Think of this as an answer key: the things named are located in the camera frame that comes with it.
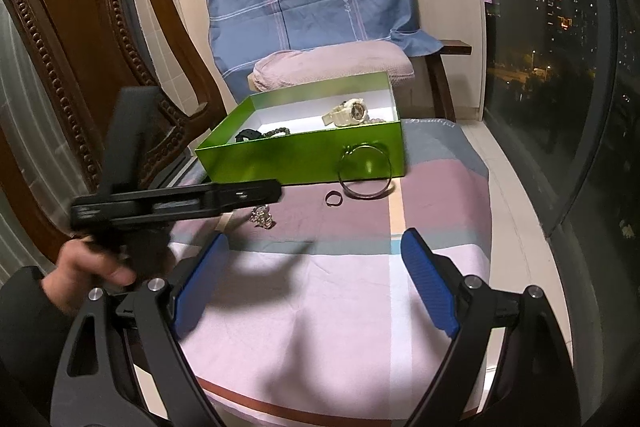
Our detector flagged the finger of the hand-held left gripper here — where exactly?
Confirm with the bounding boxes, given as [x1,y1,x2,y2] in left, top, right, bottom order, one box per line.
[214,179,282,212]

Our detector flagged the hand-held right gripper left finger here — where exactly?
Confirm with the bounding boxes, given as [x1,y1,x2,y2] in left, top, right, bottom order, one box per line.
[50,233,231,427]

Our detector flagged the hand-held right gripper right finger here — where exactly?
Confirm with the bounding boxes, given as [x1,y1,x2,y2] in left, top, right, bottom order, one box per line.
[400,228,576,427]

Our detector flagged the green cardboard box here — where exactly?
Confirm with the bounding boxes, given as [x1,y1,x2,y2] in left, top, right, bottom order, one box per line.
[195,72,405,185]

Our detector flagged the white wrist watch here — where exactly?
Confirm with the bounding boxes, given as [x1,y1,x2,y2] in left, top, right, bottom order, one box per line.
[320,99,370,128]

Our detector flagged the person's left forearm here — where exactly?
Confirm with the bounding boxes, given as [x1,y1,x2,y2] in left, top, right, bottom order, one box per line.
[0,266,76,427]

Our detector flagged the person's left hand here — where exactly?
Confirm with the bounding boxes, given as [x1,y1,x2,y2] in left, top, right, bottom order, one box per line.
[42,237,137,315]

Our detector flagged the silver ornament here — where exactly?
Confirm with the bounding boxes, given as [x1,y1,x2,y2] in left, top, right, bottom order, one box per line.
[249,205,276,231]

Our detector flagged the thin metal bangle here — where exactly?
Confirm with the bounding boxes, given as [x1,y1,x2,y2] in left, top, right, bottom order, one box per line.
[337,143,394,200]

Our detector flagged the striped printed bedsheet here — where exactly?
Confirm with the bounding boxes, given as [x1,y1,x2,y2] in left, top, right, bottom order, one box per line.
[167,117,493,427]

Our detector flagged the carved brown wooden chair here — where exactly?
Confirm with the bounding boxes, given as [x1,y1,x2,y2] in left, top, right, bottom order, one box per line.
[0,0,228,253]

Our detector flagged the beige cabinet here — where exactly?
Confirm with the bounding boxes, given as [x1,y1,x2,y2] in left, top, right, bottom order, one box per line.
[167,0,236,108]

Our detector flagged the dark wooden armchair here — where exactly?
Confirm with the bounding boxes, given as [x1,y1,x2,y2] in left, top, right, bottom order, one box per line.
[425,39,473,122]

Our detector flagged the dark glass window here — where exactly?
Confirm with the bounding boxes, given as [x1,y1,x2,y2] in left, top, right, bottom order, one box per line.
[472,0,640,358]

